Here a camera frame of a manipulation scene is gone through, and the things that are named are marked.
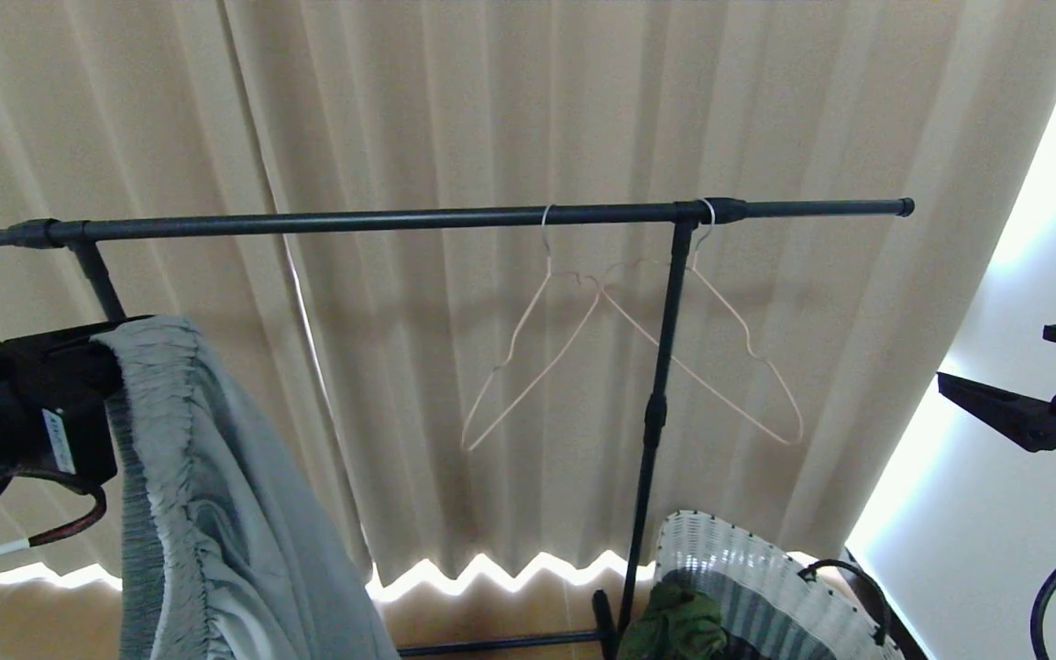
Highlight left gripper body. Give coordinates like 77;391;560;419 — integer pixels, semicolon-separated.
0;321;123;487

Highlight pale grey shorts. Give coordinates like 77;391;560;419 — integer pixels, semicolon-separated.
93;316;401;660

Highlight pink clothes hanger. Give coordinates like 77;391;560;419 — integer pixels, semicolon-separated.
597;200;806;447
460;206;602;452

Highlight white laundry basket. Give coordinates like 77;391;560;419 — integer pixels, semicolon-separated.
652;511;905;660

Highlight black clothes rack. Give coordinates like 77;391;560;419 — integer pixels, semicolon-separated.
0;197;916;660

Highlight green garment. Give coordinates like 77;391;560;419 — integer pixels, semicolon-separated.
618;579;729;660

